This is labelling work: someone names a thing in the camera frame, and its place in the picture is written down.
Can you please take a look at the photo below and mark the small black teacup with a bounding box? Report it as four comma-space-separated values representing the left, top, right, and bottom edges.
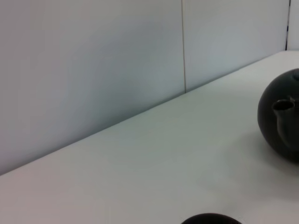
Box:
181, 212, 243, 224

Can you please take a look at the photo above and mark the black round teapot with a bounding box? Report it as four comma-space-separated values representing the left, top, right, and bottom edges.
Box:
257, 68, 299, 165

